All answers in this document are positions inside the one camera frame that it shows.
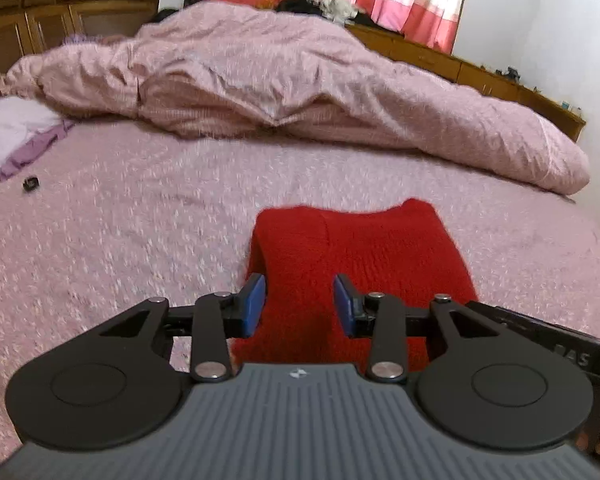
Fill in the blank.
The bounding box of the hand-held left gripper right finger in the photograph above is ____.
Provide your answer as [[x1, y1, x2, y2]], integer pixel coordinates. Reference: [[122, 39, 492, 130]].
[[333, 274, 503, 385]]

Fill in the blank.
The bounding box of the pink floral bed sheet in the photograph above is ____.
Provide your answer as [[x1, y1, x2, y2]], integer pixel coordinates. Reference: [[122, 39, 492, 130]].
[[0, 120, 600, 461]]

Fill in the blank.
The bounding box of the red knitted cardigan sweater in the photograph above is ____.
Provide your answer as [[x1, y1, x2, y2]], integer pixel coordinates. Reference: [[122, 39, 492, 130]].
[[232, 199, 481, 376]]

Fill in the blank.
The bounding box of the wooden bed headboard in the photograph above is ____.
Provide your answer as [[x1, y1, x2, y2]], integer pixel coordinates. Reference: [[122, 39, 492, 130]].
[[345, 25, 588, 143]]

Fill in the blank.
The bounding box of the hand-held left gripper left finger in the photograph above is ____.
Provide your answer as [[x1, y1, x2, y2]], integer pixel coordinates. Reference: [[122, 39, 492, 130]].
[[100, 274, 267, 385]]

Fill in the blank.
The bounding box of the white and purple pillow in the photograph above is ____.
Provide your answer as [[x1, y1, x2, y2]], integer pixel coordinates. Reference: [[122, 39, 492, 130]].
[[0, 96, 76, 188]]

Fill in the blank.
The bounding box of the pink floral duvet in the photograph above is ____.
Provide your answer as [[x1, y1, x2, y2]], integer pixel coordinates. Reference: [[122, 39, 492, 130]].
[[0, 0, 593, 196]]

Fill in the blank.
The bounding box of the brown wooden wardrobe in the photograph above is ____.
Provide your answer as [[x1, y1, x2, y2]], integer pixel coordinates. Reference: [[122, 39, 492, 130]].
[[0, 0, 166, 101]]

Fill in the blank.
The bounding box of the pile of dark clothes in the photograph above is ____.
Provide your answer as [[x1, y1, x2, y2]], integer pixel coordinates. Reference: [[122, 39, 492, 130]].
[[275, 0, 376, 26]]

